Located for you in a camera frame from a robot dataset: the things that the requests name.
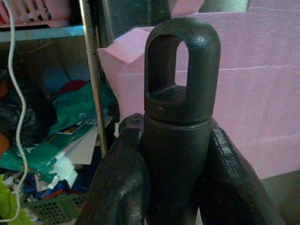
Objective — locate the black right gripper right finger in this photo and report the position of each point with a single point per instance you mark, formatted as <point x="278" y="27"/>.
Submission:
<point x="234" y="178"/>

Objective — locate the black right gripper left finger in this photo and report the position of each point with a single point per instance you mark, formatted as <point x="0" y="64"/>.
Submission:
<point x="122" y="178"/>

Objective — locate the teal printed bag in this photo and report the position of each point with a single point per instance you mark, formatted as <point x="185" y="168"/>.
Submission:
<point x="68" y="131"/>

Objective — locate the green perforated plastic basket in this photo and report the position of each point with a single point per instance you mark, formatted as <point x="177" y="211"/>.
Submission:
<point x="56" y="207"/>

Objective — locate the pink foam board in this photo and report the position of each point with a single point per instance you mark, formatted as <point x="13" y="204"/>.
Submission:
<point x="253" y="93"/>

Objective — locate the red cloth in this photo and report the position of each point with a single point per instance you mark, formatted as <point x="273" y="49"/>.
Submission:
<point x="73" y="85"/>

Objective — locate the metal shelf rack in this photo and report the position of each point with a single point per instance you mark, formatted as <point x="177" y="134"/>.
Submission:
<point x="92" y="70"/>

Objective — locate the bright green leaf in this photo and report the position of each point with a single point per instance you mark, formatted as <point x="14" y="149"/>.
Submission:
<point x="9" y="206"/>

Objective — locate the black plastic bag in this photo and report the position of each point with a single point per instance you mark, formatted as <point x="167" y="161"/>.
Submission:
<point x="25" y="112"/>

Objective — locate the pink plastic basket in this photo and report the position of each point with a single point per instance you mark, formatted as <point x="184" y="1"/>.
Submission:
<point x="35" y="11"/>

